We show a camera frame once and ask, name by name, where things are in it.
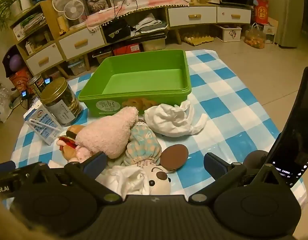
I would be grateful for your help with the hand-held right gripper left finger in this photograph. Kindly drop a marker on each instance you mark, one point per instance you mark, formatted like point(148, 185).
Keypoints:
point(96, 162)

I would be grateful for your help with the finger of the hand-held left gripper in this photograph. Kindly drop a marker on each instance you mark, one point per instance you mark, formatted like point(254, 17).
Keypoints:
point(3, 165)

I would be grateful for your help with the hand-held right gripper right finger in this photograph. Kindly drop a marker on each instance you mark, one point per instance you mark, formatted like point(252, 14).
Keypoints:
point(214, 166)

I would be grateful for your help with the brown lion plush toy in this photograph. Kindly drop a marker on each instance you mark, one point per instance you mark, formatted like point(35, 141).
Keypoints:
point(68, 152)

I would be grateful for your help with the pink fuzzy plush toy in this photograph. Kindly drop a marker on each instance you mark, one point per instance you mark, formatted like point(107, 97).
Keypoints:
point(106, 132)

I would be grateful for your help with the mouse plush doll teal dress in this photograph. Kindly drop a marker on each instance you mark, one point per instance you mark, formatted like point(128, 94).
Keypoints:
point(157, 180)

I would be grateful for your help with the white cloth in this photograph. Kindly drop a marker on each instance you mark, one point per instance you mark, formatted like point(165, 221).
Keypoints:
point(124, 180)
point(169, 120)

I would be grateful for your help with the green plastic bin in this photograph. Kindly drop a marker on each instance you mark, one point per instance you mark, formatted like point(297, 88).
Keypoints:
point(144, 85)

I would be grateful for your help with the crumpled white cloth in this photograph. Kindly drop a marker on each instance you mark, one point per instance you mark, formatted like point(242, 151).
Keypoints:
point(124, 180)

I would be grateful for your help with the white blue milk carton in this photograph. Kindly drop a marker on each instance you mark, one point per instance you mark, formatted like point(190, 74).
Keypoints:
point(41, 122)

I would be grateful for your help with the clear plastic bag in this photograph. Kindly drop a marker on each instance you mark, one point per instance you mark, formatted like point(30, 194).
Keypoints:
point(2, 105)

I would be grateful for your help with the clear jar gold lid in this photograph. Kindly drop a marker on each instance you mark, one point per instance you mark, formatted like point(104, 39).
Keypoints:
point(60, 105)

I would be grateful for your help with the blue white checkered tablecloth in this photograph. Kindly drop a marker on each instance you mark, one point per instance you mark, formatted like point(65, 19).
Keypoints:
point(231, 100)

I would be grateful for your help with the small screen device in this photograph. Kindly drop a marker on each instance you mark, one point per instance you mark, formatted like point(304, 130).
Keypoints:
point(47, 81)
point(24, 94)

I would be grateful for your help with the dark drink can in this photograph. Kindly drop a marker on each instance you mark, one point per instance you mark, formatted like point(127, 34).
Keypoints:
point(36, 86)

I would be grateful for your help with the orange printed box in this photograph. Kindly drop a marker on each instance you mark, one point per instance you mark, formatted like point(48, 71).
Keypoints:
point(21, 80)

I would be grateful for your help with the black smartphone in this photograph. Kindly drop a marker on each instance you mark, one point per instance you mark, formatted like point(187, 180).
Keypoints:
point(296, 135)

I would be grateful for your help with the clear storage box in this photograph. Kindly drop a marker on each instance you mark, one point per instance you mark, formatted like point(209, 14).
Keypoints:
point(154, 45)
point(77, 67)

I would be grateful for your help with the dark storage box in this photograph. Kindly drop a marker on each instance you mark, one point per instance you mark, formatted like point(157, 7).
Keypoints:
point(101, 57)

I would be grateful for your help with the red box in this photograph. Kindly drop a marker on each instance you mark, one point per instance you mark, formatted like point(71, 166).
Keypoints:
point(129, 50)

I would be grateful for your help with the egg tray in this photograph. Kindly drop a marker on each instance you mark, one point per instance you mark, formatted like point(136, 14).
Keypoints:
point(197, 39)

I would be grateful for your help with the black bag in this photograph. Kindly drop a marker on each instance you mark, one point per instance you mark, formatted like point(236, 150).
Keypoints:
point(116, 31)

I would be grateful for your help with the white plastic crate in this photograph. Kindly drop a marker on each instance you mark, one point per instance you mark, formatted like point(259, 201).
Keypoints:
point(229, 34)

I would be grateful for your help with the plastic bag of oranges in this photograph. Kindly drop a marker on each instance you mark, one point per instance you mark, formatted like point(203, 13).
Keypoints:
point(255, 38)

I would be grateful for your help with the wooden TV cabinet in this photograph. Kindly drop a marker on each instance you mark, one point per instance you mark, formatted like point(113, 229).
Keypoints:
point(174, 31)

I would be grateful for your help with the stack of shelf papers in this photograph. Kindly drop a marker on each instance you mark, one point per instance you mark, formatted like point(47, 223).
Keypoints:
point(31, 22)

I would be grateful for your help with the cardboard box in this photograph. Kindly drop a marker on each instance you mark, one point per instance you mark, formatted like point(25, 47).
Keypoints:
point(270, 31)

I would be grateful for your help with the pile of papers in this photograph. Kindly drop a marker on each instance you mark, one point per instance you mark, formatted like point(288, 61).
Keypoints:
point(150, 25)

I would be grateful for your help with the white desk fan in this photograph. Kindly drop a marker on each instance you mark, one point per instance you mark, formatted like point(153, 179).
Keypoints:
point(62, 1)
point(73, 11)

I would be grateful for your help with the wooden shelf cabinet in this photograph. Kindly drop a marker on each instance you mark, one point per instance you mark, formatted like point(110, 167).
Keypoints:
point(51, 15)

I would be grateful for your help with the red gift bag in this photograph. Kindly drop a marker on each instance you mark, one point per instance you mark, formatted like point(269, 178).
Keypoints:
point(261, 11)

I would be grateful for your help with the pink table runner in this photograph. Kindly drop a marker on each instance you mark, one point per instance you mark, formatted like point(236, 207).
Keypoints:
point(144, 6)

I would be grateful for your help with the grey refrigerator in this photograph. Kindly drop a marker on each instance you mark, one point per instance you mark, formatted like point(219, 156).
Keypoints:
point(294, 12)

